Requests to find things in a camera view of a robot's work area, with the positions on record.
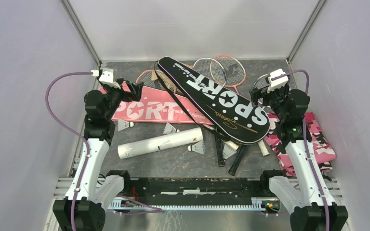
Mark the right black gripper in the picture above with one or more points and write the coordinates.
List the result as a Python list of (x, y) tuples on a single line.
[(260, 93)]

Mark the pink SPORT racket bag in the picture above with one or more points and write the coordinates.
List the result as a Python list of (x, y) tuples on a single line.
[(155, 106)]

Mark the pink camouflage cloth bag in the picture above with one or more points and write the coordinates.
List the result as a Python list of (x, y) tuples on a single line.
[(323, 151)]

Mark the black racket handle right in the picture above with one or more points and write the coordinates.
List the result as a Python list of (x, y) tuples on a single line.
[(238, 158)]

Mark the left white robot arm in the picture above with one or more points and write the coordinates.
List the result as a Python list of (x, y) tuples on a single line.
[(84, 206)]

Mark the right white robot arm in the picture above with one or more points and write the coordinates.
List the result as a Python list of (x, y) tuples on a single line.
[(311, 207)]

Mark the white racket handle left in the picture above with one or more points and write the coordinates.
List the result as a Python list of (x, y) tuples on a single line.
[(231, 145)]

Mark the shuttlecock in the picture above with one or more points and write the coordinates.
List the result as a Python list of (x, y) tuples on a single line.
[(198, 147), (169, 129), (228, 151), (123, 124)]

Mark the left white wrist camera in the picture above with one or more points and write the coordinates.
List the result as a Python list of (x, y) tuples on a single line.
[(107, 77)]

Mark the black racket handle left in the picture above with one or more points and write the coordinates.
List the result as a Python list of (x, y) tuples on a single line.
[(219, 152)]

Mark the white shuttlecock tube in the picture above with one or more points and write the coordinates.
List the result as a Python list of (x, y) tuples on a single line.
[(159, 143)]

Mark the black SPORT racket bag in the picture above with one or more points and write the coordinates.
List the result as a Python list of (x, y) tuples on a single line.
[(234, 117)]

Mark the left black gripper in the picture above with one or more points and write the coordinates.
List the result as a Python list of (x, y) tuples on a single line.
[(135, 90)]

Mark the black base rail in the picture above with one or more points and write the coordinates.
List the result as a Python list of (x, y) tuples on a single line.
[(197, 191)]

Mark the white racket handle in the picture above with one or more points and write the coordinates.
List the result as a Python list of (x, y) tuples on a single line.
[(263, 148), (231, 145)]

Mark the white frame badminton racket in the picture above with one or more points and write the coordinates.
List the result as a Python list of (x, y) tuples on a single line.
[(212, 69)]

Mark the pink frame badminton racket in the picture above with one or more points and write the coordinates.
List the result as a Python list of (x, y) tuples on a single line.
[(235, 73)]

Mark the white racket right side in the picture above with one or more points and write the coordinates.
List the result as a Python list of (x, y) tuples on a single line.
[(260, 83)]

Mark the black racket handle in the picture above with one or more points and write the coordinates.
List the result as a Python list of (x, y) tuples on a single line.
[(238, 158), (219, 152)]

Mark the white racket handle right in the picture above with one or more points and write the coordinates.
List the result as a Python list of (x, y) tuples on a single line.
[(263, 148)]

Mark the white toothed cable duct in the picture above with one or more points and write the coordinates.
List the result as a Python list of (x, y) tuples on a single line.
[(255, 205)]

